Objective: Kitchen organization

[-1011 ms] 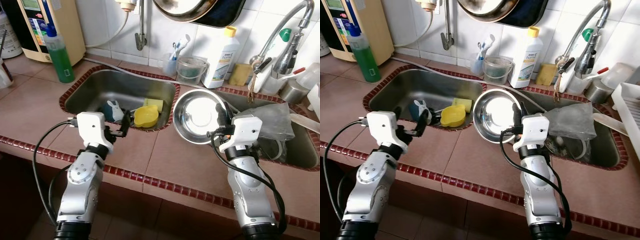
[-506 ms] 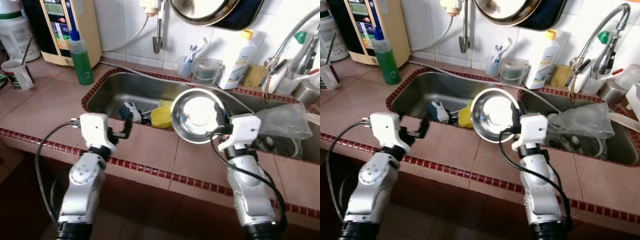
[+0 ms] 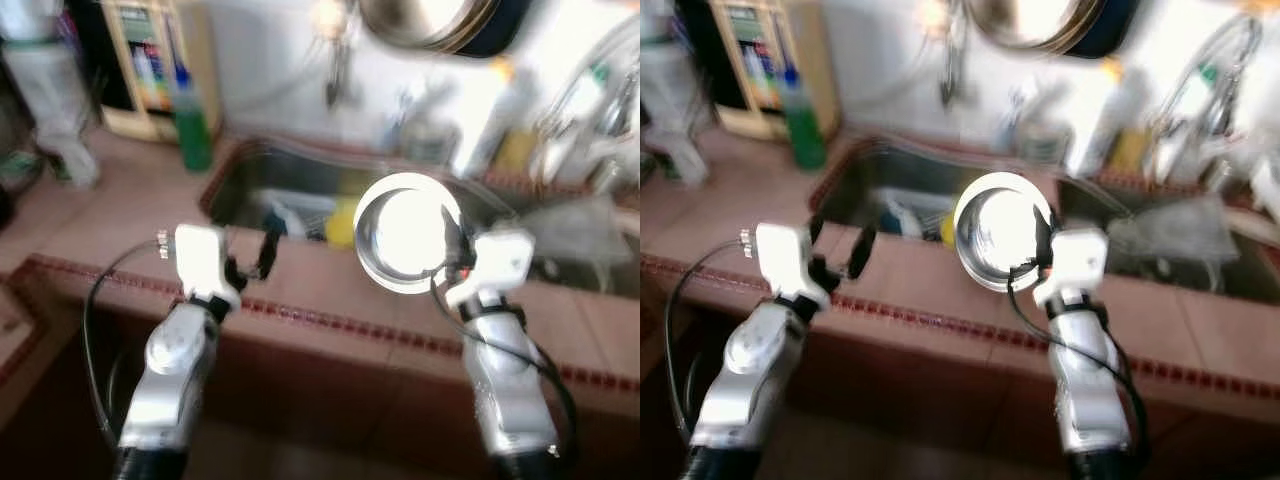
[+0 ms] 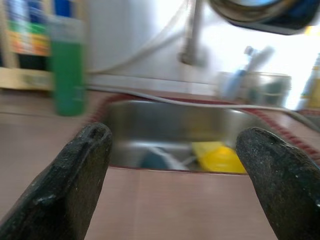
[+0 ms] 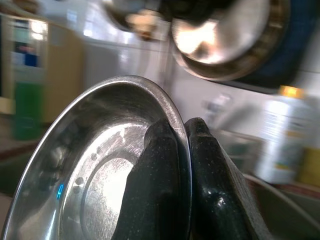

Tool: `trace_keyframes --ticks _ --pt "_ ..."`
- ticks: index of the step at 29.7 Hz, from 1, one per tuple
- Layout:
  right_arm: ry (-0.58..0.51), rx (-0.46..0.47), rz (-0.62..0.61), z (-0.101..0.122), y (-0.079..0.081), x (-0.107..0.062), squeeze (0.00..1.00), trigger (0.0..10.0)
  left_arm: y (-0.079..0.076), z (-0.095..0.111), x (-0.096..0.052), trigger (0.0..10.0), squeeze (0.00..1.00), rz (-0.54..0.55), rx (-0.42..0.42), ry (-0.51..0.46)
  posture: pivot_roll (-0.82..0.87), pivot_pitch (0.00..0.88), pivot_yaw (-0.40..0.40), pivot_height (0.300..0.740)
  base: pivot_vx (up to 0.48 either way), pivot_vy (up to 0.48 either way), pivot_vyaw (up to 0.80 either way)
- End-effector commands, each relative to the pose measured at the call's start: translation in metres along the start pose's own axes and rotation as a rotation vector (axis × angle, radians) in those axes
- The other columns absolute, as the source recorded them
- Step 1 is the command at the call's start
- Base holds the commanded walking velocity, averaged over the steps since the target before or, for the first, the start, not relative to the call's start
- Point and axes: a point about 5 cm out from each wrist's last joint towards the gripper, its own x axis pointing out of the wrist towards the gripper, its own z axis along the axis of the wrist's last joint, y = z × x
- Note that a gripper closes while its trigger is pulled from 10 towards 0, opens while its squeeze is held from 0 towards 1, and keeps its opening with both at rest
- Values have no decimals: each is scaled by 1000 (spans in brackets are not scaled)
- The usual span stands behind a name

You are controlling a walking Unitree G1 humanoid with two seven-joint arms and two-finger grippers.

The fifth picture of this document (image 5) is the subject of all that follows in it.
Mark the hanging steel wok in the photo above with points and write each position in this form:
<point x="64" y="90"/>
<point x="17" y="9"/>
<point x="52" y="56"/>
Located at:
<point x="212" y="37"/>

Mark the green dish soap bottle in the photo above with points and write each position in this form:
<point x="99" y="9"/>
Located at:
<point x="27" y="112"/>

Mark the mustard yellow sponge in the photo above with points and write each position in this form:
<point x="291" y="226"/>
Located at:
<point x="310" y="167"/>

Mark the white detergent bottle yellow cap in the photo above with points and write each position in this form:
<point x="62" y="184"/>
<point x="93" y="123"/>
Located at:
<point x="282" y="140"/>

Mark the hanging dark pan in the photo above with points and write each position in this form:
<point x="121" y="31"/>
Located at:
<point x="287" y="45"/>

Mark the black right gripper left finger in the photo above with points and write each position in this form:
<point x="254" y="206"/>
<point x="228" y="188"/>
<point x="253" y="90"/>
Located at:
<point x="155" y="195"/>

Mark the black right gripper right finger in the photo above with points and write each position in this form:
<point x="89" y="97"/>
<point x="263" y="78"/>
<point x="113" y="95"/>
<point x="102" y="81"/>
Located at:
<point x="215" y="200"/>

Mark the stainless steel plate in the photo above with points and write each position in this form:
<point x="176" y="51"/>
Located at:
<point x="87" y="150"/>

